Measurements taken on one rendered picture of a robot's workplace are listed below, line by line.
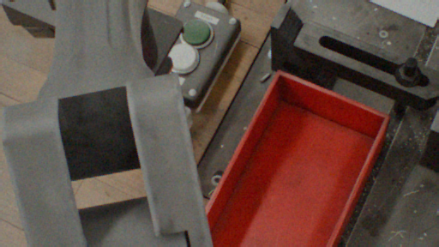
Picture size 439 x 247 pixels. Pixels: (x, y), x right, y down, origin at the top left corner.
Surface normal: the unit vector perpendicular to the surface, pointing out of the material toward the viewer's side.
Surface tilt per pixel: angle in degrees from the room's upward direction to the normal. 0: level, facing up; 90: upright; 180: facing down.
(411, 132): 0
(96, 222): 24
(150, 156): 37
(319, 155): 0
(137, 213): 30
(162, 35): 2
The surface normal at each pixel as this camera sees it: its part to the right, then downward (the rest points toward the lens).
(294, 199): -0.06, -0.43
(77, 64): -0.14, -0.77
